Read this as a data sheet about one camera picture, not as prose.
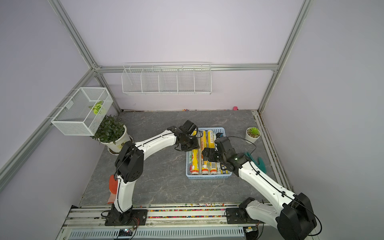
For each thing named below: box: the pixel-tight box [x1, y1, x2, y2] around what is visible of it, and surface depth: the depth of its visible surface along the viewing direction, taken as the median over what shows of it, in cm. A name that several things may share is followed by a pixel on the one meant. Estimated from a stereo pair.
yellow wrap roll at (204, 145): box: [200, 129, 209, 175], surface depth 91 cm
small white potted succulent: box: [245, 127, 261, 144], surface depth 98 cm
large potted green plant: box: [90, 114, 134, 156], surface depth 88 cm
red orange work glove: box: [107, 174, 118, 204], surface depth 84 cm
